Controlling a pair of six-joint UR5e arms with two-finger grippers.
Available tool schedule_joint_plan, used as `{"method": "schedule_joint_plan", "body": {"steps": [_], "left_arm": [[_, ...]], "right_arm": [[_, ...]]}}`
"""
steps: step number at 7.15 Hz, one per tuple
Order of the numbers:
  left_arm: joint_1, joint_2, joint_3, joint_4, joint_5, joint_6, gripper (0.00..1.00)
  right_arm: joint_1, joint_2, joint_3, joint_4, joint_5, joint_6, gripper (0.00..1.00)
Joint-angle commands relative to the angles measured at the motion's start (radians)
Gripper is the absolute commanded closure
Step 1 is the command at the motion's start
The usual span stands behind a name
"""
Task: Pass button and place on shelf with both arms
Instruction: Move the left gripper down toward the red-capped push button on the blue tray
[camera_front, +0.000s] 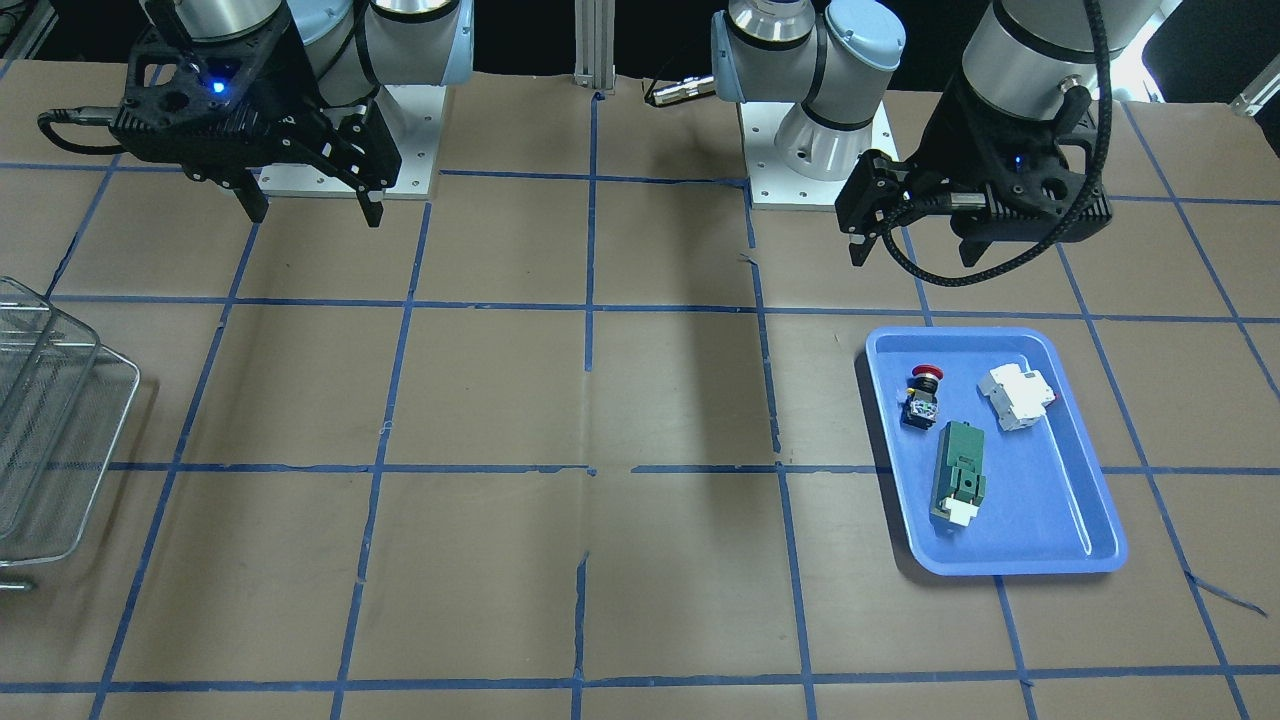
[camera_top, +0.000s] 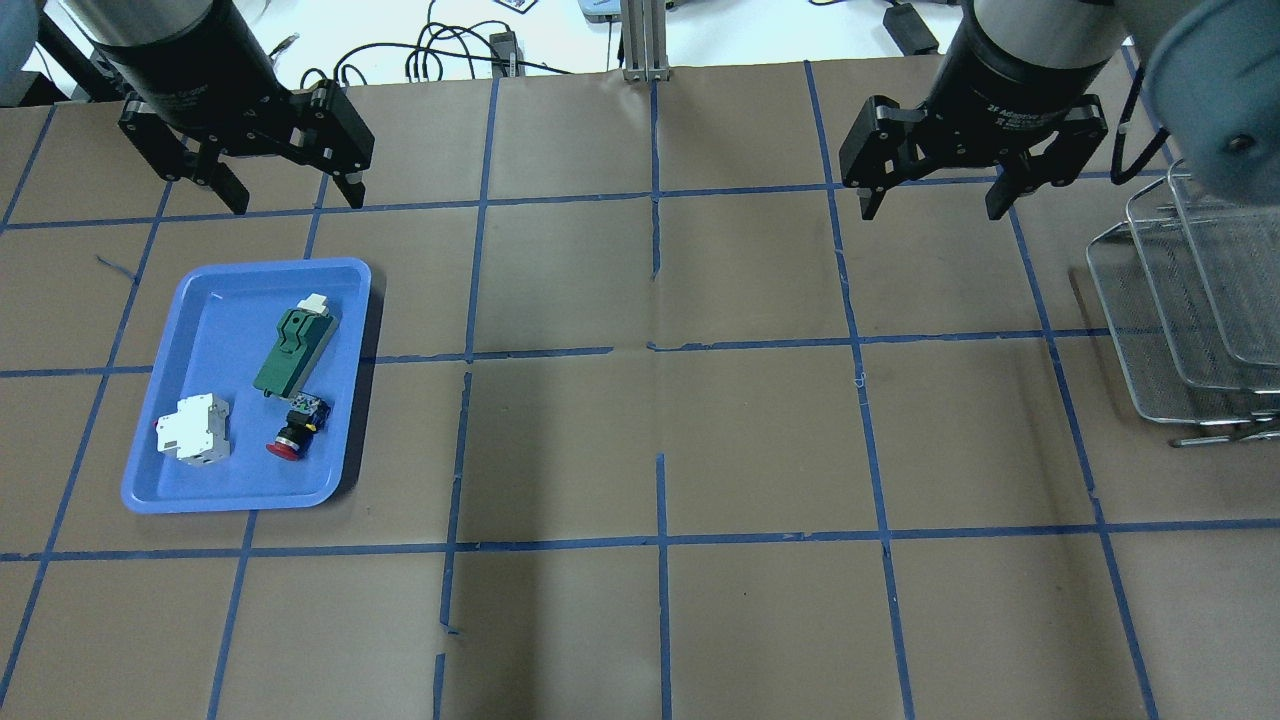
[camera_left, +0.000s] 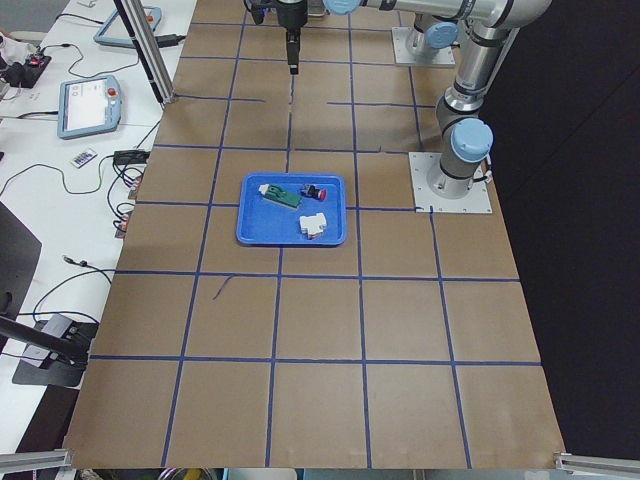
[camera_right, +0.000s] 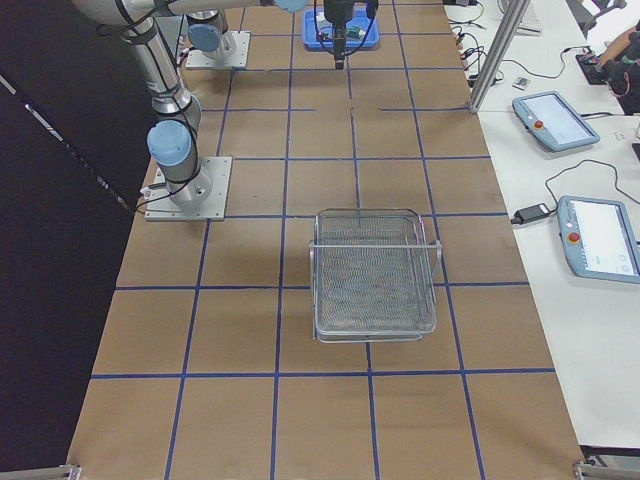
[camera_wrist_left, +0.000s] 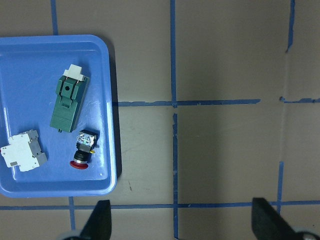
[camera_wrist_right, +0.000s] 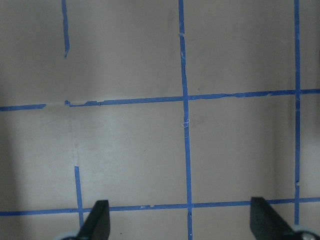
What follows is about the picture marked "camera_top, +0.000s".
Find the black power adapter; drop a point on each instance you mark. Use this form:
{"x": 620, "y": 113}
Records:
{"x": 908, "y": 31}

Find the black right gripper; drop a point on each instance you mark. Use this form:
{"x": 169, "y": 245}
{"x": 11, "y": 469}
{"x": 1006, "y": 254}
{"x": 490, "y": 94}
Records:
{"x": 1005, "y": 92}

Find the green electrical switch module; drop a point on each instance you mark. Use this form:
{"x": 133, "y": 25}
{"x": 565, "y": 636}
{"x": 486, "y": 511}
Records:
{"x": 301, "y": 336}

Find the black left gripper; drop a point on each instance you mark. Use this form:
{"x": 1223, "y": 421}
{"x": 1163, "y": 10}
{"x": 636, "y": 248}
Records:
{"x": 200, "y": 88}

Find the wire mesh shelf rack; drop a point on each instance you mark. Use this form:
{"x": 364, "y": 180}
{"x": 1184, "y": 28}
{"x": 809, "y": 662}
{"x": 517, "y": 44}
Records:
{"x": 1188, "y": 287}

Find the blue plastic tray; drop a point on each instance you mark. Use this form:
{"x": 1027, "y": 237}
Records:
{"x": 220, "y": 328}

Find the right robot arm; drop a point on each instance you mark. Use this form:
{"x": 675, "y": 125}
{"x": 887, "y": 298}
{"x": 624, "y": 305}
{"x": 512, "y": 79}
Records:
{"x": 1201, "y": 75}

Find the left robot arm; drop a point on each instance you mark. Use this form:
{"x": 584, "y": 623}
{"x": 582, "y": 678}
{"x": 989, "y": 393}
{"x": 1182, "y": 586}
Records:
{"x": 127, "y": 23}

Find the white circuit breaker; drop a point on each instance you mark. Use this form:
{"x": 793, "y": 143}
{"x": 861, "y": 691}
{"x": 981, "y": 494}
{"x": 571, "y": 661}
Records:
{"x": 197, "y": 433}

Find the red emergency stop button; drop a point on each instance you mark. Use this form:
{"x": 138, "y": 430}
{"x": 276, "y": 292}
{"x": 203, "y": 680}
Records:
{"x": 305, "y": 417}

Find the aluminium profile post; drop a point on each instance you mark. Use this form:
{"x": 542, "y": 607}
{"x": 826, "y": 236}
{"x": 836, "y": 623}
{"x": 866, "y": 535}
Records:
{"x": 644, "y": 41}

